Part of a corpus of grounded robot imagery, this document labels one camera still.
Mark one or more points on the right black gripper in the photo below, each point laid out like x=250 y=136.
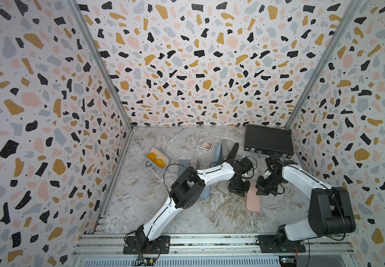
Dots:
x=261 y=190

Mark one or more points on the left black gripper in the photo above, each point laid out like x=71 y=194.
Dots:
x=240 y=193

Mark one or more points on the pink glasses case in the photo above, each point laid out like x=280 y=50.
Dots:
x=253 y=201

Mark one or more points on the case with purple glasses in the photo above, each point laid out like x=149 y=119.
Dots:
x=205 y=193

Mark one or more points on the grey case with glasses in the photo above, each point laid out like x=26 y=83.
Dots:
x=224 y=150

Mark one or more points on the blue case brown lining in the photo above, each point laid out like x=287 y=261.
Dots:
x=217 y=153

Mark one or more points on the grey case mint lining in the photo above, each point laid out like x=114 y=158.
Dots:
x=183 y=164

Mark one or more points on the mint glasses case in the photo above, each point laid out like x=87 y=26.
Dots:
x=196 y=164

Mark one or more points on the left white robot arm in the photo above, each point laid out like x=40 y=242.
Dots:
x=187 y=189

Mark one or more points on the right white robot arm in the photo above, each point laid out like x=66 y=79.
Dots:
x=330 y=210

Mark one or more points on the black briefcase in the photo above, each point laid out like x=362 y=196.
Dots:
x=264 y=140

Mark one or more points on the playing card box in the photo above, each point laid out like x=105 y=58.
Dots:
x=204 y=145

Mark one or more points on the yellow sunglasses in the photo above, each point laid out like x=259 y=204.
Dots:
x=153 y=159

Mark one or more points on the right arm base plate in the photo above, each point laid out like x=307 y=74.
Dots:
x=275 y=244

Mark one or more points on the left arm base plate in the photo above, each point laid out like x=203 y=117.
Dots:
x=159 y=246

